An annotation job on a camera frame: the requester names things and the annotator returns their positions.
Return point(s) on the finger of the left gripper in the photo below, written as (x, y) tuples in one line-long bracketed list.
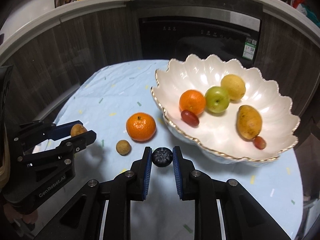
[(38, 131), (69, 147)]

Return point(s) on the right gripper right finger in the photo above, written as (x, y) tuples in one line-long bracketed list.
[(191, 183)]

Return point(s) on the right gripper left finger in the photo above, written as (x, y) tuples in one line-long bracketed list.
[(141, 177)]

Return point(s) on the brown longan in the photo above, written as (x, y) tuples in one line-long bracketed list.
[(77, 129), (123, 147)]

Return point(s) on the dark blue round fruit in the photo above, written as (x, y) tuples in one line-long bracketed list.
[(162, 157)]

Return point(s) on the large red grape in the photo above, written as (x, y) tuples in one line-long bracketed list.
[(190, 118)]

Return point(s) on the small red grape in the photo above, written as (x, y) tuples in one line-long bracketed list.
[(259, 142)]

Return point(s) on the large orange mandarin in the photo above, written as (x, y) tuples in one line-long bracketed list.
[(193, 101)]

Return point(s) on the green apple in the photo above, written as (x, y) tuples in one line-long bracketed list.
[(217, 99)]

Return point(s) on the left human hand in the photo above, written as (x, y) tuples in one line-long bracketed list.
[(9, 214)]

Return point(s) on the light blue tablecloth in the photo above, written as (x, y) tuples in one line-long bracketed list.
[(104, 103)]

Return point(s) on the yellow mango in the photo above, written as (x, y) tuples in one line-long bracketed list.
[(249, 122)]

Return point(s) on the yellow lemon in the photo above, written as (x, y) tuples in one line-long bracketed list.
[(234, 85)]

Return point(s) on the black built-in dishwasher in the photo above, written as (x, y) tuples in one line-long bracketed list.
[(177, 31)]

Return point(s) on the teal snack bag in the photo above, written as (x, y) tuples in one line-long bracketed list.
[(311, 15)]

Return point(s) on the red snack bag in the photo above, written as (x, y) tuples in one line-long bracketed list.
[(295, 3)]

